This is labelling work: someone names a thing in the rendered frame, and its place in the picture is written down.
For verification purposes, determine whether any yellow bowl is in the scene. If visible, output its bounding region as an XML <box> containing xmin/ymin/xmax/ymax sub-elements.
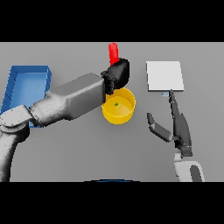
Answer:
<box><xmin>101</xmin><ymin>87</ymin><xmax>137</xmax><ymax>125</ymax></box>

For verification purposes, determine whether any pale square measuring scale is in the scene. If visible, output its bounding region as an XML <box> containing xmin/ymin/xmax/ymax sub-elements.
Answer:
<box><xmin>145</xmin><ymin>60</ymin><xmax>186</xmax><ymax>97</ymax></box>

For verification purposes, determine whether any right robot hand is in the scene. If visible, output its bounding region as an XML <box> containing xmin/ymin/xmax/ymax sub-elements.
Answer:
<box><xmin>146</xmin><ymin>88</ymin><xmax>193</xmax><ymax>158</ymax></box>

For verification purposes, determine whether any red beaker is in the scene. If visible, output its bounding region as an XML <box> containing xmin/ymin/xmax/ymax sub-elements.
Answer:
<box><xmin>108</xmin><ymin>42</ymin><xmax>121</xmax><ymax>67</ymax></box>

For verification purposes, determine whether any blue tray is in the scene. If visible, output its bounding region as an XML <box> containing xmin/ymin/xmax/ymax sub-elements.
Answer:
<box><xmin>0</xmin><ymin>65</ymin><xmax>53</xmax><ymax>129</ymax></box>

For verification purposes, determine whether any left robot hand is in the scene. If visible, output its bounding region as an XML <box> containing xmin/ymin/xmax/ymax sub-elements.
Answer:
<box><xmin>100</xmin><ymin>58</ymin><xmax>130</xmax><ymax>95</ymax></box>

